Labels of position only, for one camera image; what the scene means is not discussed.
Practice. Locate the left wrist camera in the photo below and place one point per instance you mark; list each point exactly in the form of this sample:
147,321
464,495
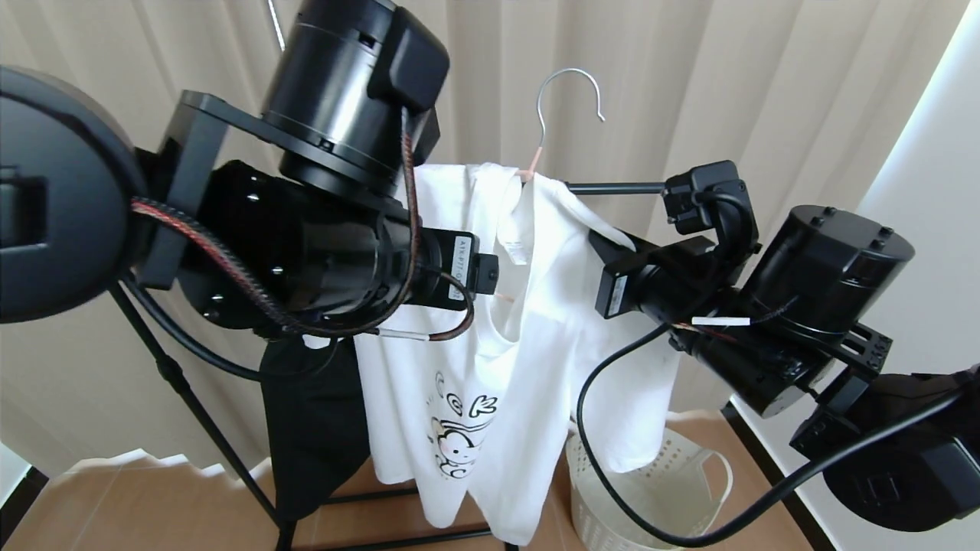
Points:
413,61

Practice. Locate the white printed T-shirt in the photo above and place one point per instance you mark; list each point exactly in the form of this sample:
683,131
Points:
536,383

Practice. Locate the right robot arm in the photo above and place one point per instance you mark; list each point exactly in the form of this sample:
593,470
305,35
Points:
834,268

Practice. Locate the black clothes rack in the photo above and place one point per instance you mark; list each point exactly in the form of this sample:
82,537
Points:
199,413

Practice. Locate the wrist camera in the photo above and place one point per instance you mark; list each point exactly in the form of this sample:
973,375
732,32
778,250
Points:
413,61
704,195

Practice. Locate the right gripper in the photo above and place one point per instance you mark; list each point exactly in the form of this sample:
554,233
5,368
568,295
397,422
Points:
666,283

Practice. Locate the beige curtain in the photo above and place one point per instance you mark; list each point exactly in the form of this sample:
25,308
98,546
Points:
766,92

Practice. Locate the black striped shorts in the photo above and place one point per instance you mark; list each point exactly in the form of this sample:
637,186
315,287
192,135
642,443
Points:
314,428

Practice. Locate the pink clothes hanger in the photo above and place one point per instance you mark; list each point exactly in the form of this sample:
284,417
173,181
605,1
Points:
534,164

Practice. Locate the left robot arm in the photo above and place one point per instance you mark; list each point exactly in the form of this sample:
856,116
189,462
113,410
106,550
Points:
61,191

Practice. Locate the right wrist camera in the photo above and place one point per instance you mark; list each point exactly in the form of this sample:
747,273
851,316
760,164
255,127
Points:
704,195

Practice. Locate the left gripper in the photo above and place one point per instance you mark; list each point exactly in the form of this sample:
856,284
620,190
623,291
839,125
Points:
321,260

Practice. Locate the white laundry basket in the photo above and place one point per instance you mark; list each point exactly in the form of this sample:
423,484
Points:
651,505

